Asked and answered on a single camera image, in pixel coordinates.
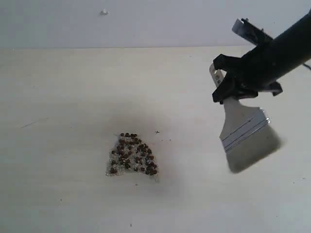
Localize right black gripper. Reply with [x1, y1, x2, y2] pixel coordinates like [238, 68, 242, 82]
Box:
[212, 38, 311, 103]

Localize white wooden paint brush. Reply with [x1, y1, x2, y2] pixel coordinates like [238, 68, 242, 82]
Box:
[208, 63, 282, 174]

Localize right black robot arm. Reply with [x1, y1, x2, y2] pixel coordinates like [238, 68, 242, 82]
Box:
[212, 13, 311, 103]

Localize scattered brown pellets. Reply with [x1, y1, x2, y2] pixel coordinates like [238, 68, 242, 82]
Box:
[110, 132, 158, 176]

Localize pile of white grains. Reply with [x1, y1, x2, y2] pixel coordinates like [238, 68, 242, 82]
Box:
[105, 133, 161, 183]

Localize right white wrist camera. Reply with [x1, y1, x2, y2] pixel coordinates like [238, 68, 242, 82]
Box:
[232, 18, 273, 46]

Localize white wall hook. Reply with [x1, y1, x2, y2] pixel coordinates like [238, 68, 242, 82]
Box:
[100, 9, 109, 16]

